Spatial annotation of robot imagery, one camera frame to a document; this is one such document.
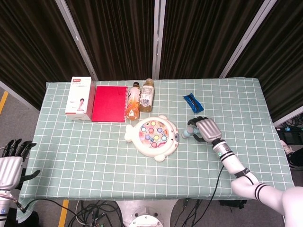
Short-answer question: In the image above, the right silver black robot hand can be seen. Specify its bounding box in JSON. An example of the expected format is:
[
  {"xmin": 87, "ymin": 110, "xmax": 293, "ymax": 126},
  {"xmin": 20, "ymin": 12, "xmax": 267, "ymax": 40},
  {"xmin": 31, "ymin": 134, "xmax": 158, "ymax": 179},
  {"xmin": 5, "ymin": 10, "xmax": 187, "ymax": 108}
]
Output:
[{"xmin": 187, "ymin": 116, "xmax": 223, "ymax": 144}]

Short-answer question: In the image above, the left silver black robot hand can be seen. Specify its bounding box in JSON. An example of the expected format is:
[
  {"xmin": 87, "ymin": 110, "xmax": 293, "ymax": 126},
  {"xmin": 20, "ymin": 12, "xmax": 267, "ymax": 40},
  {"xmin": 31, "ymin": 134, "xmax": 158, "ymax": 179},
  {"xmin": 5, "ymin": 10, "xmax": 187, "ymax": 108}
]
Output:
[{"xmin": 0, "ymin": 139, "xmax": 41, "ymax": 190}]

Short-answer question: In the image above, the light blue toy hammer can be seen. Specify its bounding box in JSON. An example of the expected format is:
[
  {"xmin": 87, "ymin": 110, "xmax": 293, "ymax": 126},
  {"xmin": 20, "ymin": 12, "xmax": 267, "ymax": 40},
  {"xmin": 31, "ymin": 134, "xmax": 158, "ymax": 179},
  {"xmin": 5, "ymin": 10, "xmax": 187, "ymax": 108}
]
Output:
[{"xmin": 181, "ymin": 126, "xmax": 201, "ymax": 140}]

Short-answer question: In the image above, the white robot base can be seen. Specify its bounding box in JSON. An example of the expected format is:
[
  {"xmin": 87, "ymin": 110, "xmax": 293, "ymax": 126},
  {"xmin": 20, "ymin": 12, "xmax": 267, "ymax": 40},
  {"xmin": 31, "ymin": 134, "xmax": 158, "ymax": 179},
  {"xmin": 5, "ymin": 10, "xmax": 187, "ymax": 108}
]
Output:
[{"xmin": 116, "ymin": 200, "xmax": 178, "ymax": 227}]

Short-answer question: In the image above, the white whack-a-mole toy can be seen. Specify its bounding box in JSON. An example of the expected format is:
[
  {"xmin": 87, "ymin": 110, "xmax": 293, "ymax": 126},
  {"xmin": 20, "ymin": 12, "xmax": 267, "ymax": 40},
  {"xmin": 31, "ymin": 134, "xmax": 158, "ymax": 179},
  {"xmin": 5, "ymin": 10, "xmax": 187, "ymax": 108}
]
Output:
[{"xmin": 125, "ymin": 115, "xmax": 180, "ymax": 162}]

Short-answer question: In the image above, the blue snack packet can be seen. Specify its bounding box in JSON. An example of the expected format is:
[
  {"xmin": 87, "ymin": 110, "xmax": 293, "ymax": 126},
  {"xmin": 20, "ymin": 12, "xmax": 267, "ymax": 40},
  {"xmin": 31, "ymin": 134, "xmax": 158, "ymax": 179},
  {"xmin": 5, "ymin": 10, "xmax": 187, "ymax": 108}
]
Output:
[{"xmin": 182, "ymin": 93, "xmax": 205, "ymax": 113}]

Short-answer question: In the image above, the tea bottle with white label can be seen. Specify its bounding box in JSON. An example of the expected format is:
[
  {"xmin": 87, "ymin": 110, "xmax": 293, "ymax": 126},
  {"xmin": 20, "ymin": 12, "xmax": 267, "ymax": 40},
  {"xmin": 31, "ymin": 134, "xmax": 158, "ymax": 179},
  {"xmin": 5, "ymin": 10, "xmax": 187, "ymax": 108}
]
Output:
[{"xmin": 139, "ymin": 78, "xmax": 155, "ymax": 113}]

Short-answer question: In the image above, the orange drink bottle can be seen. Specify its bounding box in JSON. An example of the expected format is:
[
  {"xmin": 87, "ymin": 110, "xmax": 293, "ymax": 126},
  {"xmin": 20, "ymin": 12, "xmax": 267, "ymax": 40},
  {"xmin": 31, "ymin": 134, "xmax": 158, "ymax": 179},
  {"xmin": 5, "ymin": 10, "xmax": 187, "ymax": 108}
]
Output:
[{"xmin": 125, "ymin": 81, "xmax": 142, "ymax": 121}]

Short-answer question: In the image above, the black equipment with blue tags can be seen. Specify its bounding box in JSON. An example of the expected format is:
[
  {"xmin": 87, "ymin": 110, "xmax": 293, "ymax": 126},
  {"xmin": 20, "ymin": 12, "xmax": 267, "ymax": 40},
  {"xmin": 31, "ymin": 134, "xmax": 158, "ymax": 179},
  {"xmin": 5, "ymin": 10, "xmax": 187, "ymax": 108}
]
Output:
[{"xmin": 276, "ymin": 125, "xmax": 303, "ymax": 145}]

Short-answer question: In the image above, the green checked tablecloth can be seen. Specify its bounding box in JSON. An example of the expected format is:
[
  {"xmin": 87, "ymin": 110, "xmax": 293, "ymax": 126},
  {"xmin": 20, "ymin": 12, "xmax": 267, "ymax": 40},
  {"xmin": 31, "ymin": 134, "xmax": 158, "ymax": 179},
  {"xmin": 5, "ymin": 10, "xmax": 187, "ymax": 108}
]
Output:
[{"xmin": 18, "ymin": 77, "xmax": 295, "ymax": 201}]

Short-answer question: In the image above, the dark brown curtain panel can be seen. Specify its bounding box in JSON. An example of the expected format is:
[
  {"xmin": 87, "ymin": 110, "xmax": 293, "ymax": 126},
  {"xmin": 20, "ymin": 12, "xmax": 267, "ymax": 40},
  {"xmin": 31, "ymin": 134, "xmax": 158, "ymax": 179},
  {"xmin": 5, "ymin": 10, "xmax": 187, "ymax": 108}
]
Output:
[
  {"xmin": 160, "ymin": 0, "xmax": 265, "ymax": 80},
  {"xmin": 65, "ymin": 0, "xmax": 159, "ymax": 81},
  {"xmin": 0, "ymin": 0, "xmax": 95, "ymax": 111},
  {"xmin": 227, "ymin": 0, "xmax": 303, "ymax": 122}
]

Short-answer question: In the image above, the white and red product box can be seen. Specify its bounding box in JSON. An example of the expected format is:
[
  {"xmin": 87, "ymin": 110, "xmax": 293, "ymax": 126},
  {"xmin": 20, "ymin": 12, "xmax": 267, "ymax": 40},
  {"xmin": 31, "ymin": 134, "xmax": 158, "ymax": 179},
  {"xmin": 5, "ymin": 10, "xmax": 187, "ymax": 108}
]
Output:
[{"xmin": 65, "ymin": 76, "xmax": 93, "ymax": 122}]

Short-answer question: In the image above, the red spiral notebook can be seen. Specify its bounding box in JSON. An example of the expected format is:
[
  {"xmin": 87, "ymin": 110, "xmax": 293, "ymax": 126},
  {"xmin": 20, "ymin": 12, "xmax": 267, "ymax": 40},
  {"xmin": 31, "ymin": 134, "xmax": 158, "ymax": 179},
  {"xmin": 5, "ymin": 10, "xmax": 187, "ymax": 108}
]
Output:
[{"xmin": 91, "ymin": 85, "xmax": 129, "ymax": 123}]

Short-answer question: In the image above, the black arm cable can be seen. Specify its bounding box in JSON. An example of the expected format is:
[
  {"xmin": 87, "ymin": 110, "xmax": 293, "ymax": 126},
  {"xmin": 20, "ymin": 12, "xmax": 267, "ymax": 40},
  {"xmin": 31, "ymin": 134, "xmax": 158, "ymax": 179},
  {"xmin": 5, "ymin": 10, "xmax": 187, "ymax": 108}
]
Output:
[
  {"xmin": 205, "ymin": 165, "xmax": 225, "ymax": 210},
  {"xmin": 15, "ymin": 198, "xmax": 79, "ymax": 213}
]

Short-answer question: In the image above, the grey partition frame rail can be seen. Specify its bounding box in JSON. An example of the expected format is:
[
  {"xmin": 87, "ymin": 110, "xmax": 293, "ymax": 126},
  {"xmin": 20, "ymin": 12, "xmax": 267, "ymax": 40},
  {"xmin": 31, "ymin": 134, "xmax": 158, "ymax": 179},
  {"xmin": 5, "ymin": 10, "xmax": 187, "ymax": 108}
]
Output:
[{"xmin": 273, "ymin": 111, "xmax": 303, "ymax": 127}]

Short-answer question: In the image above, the black cable tangle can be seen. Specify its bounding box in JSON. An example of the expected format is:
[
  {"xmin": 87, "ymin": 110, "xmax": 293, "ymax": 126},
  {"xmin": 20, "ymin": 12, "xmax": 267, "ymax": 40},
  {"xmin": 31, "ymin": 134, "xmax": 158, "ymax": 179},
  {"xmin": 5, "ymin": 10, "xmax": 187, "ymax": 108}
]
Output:
[{"xmin": 67, "ymin": 200, "xmax": 124, "ymax": 227}]

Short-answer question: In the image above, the grey partition frame post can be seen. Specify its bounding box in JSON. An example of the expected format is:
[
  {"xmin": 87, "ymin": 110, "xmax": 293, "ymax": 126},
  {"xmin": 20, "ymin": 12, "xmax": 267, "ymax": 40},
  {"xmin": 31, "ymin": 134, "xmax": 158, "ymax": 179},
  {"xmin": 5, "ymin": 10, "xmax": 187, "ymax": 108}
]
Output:
[
  {"xmin": 54, "ymin": 0, "xmax": 99, "ymax": 82},
  {"xmin": 152, "ymin": 0, "xmax": 166, "ymax": 80},
  {"xmin": 219, "ymin": 0, "xmax": 277, "ymax": 79}
]

